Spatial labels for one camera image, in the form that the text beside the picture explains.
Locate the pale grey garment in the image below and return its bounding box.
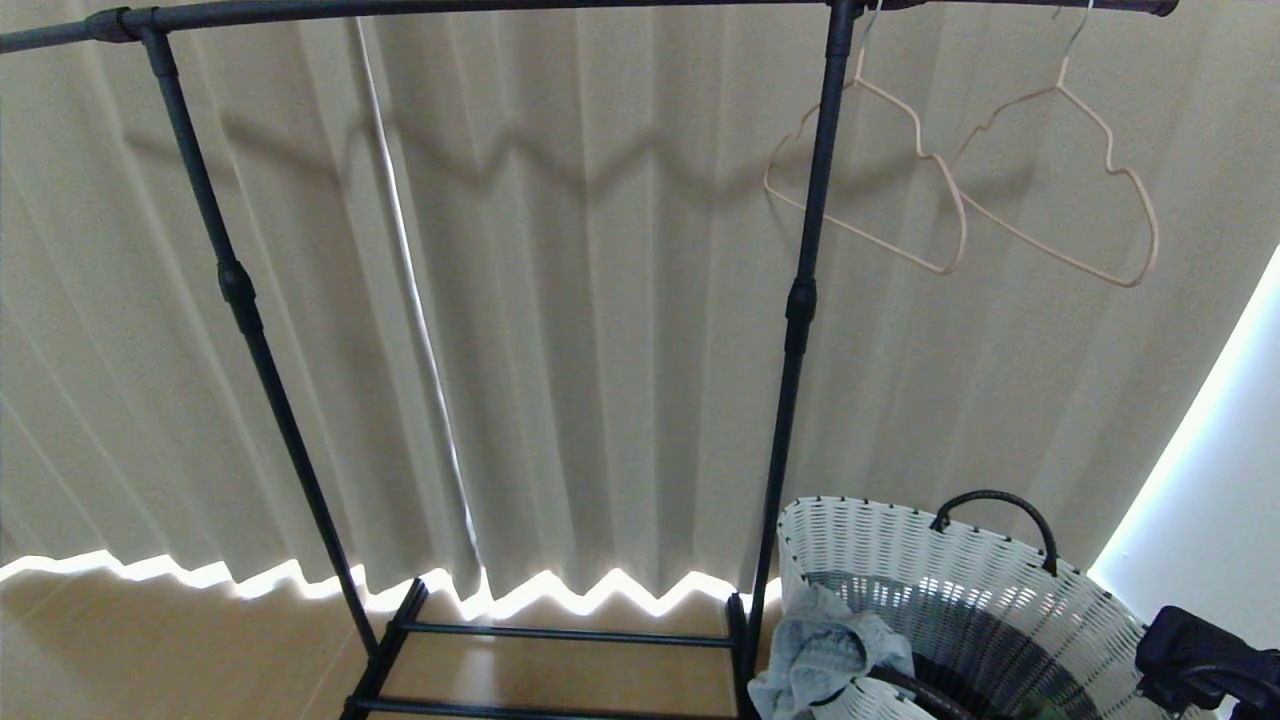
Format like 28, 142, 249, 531
747, 584, 917, 720

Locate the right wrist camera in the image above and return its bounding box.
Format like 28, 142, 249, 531
1134, 604, 1280, 720

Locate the black clothes rack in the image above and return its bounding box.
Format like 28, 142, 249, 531
0, 0, 1180, 720

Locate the pink clothes hanger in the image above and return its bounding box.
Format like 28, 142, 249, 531
763, 0, 969, 277
949, 0, 1162, 290

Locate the beige curtain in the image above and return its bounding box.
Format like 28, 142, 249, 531
0, 0, 1280, 623

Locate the white laundry basket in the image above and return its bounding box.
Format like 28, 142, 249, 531
776, 489, 1217, 720

